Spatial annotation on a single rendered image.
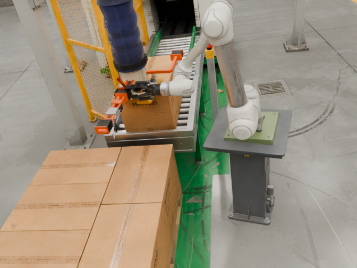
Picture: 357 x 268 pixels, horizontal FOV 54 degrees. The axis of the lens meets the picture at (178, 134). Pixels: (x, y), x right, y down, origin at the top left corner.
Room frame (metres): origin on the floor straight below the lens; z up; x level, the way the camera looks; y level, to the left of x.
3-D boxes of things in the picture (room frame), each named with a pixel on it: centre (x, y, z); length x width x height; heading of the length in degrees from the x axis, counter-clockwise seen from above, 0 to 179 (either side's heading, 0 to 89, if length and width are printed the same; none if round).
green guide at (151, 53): (3.79, 0.20, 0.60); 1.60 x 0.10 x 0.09; 169
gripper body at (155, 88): (2.01, 0.10, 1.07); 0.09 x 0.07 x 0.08; 79
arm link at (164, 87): (1.99, 0.03, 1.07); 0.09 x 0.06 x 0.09; 169
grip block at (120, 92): (2.03, 0.31, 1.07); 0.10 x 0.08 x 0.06; 74
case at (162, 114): (2.60, 0.16, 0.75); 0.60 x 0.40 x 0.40; 168
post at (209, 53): (2.71, -0.37, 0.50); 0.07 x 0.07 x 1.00; 79
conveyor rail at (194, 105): (3.33, -0.31, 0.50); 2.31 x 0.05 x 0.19; 169
